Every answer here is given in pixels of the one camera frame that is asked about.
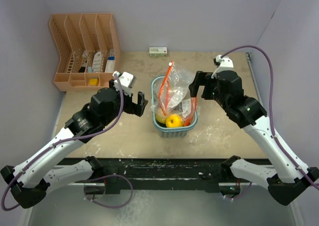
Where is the yellow small box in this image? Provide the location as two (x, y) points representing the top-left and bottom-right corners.
(89, 78), (99, 86)

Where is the light blue plastic basket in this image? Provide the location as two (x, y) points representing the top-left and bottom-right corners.
(151, 75), (198, 138)

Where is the pink desk organizer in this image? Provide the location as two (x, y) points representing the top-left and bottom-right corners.
(49, 13), (121, 92)

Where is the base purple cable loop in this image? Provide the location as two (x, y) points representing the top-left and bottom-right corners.
(83, 174), (134, 209)

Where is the white blue box in organizer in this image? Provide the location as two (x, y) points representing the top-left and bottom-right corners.
(104, 49), (115, 73)

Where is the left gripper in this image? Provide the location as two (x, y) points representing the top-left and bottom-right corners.
(102, 79), (147, 126)

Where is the clear zip top bag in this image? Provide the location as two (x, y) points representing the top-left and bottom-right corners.
(158, 61), (197, 122)

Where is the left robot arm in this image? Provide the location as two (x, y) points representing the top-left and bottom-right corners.
(0, 80), (148, 211)

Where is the white bottle in organizer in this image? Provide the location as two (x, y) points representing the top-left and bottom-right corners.
(92, 51), (103, 72)

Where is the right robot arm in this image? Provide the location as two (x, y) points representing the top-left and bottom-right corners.
(189, 70), (319, 206)

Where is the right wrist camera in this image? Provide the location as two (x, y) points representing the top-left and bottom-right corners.
(211, 55), (234, 78)

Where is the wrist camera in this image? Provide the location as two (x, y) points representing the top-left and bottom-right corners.
(113, 71), (136, 96)
(211, 55), (234, 78)

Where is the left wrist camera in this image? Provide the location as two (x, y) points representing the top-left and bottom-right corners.
(113, 71), (136, 96)

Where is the yellow apple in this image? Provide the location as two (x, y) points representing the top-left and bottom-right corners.
(165, 114), (183, 128)

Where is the green white small box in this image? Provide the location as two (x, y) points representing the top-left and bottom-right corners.
(149, 46), (167, 57)

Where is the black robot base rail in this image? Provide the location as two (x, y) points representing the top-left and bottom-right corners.
(49, 157), (275, 194)

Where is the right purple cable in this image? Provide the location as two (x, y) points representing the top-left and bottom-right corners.
(211, 45), (319, 190)

